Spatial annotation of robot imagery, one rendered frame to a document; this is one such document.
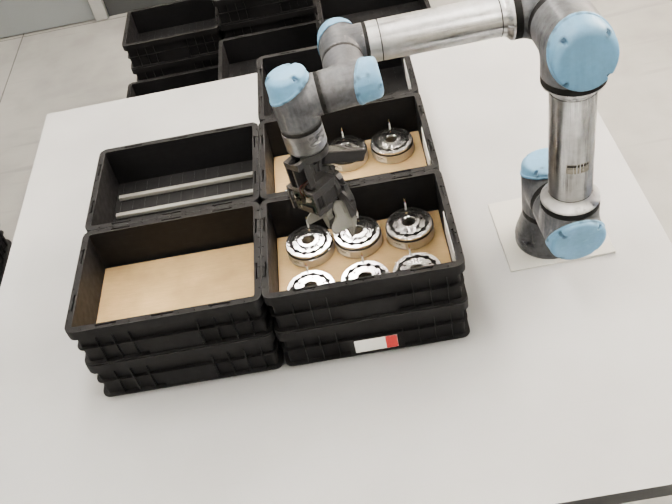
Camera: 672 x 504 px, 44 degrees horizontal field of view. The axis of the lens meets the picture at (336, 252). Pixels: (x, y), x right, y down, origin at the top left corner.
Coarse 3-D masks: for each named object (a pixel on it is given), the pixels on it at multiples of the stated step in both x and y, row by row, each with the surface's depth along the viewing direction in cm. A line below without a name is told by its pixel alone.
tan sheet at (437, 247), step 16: (384, 224) 187; (384, 240) 183; (432, 240) 181; (336, 256) 182; (368, 256) 181; (384, 256) 180; (400, 256) 179; (448, 256) 177; (288, 272) 181; (336, 272) 179
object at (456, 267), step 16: (400, 176) 182; (416, 176) 182; (448, 208) 173; (448, 224) 169; (400, 272) 162; (416, 272) 161; (432, 272) 161; (448, 272) 162; (304, 288) 163; (320, 288) 163; (336, 288) 162; (352, 288) 163; (368, 288) 163; (272, 304) 164
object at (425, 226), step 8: (408, 208) 185; (416, 208) 184; (392, 216) 184; (400, 216) 183; (424, 216) 183; (392, 224) 182; (424, 224) 180; (392, 232) 180; (400, 232) 180; (408, 232) 179; (416, 232) 179; (424, 232) 179; (408, 240) 178
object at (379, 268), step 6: (354, 264) 175; (360, 264) 175; (366, 264) 175; (372, 264) 175; (378, 264) 174; (348, 270) 174; (354, 270) 174; (378, 270) 173; (384, 270) 173; (342, 276) 173; (348, 276) 173
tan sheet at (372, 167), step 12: (420, 144) 205; (288, 156) 210; (372, 156) 205; (420, 156) 202; (276, 168) 208; (360, 168) 202; (372, 168) 202; (384, 168) 201; (396, 168) 200; (408, 168) 199; (276, 180) 204; (288, 180) 204; (276, 192) 201
